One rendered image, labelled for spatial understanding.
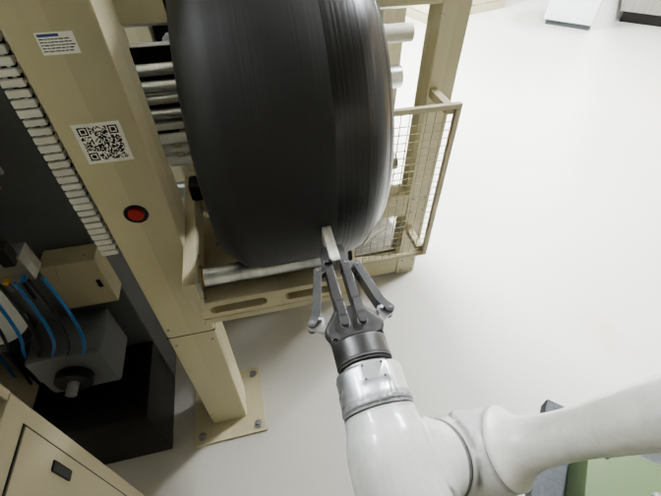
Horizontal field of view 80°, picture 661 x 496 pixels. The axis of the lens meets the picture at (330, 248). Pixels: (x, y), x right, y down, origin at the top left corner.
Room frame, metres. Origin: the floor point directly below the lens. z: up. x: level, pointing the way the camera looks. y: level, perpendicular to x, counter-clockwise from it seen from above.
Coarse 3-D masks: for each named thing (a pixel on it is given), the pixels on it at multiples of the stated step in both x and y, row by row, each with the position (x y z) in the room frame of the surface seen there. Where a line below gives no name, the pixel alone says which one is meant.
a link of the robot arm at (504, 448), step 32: (640, 384) 0.15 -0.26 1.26; (448, 416) 0.21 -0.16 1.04; (480, 416) 0.20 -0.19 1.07; (512, 416) 0.20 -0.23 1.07; (544, 416) 0.18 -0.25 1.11; (576, 416) 0.16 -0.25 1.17; (608, 416) 0.14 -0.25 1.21; (640, 416) 0.13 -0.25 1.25; (480, 448) 0.16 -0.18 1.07; (512, 448) 0.16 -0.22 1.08; (544, 448) 0.15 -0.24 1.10; (576, 448) 0.14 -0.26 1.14; (608, 448) 0.13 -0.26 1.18; (640, 448) 0.12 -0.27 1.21; (480, 480) 0.13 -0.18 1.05; (512, 480) 0.13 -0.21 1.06
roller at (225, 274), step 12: (348, 252) 0.64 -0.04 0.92; (228, 264) 0.60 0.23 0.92; (240, 264) 0.59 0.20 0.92; (288, 264) 0.60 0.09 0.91; (300, 264) 0.61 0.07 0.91; (312, 264) 0.61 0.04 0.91; (204, 276) 0.56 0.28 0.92; (216, 276) 0.57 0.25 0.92; (228, 276) 0.57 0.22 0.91; (240, 276) 0.57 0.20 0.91; (252, 276) 0.58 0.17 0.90; (264, 276) 0.58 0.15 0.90
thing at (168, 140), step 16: (144, 48) 1.13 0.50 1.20; (160, 48) 1.14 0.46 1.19; (144, 64) 1.02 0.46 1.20; (160, 64) 1.02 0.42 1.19; (144, 80) 1.12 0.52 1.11; (160, 80) 1.01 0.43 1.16; (160, 96) 1.01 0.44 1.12; (176, 96) 1.02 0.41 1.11; (160, 112) 1.00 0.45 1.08; (176, 112) 1.01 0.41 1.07; (160, 128) 1.00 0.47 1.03; (176, 128) 1.01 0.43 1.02; (176, 160) 1.00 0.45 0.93; (192, 160) 1.01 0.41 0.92
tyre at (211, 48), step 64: (192, 0) 0.58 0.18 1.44; (256, 0) 0.59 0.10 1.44; (320, 0) 0.60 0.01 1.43; (192, 64) 0.53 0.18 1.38; (256, 64) 0.52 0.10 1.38; (320, 64) 0.54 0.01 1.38; (384, 64) 0.59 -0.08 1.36; (192, 128) 0.50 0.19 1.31; (256, 128) 0.48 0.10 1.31; (320, 128) 0.50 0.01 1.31; (384, 128) 0.53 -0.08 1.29; (256, 192) 0.45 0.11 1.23; (320, 192) 0.47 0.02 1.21; (384, 192) 0.53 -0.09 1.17; (256, 256) 0.47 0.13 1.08
